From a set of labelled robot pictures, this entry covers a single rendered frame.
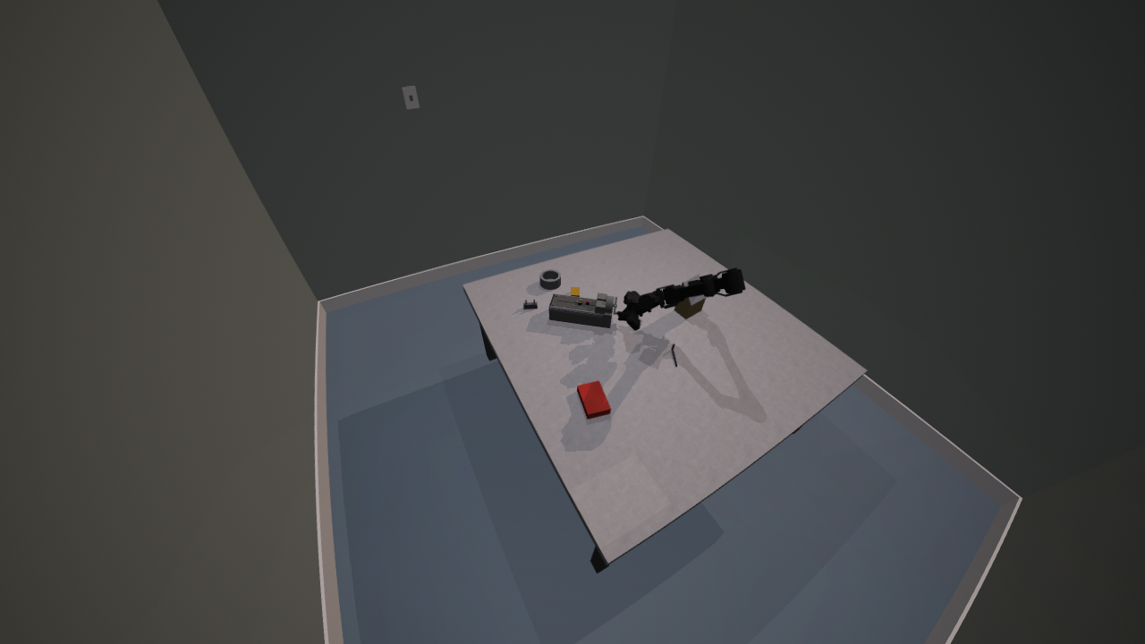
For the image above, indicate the red block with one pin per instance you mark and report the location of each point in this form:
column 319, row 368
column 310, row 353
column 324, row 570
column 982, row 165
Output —
column 593, row 399

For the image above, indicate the dark grey ring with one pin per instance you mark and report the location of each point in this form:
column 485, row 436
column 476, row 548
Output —
column 550, row 274

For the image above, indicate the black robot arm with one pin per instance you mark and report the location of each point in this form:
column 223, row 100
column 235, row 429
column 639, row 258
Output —
column 708, row 285

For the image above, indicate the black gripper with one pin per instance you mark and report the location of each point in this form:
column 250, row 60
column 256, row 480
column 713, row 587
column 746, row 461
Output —
column 632, row 316

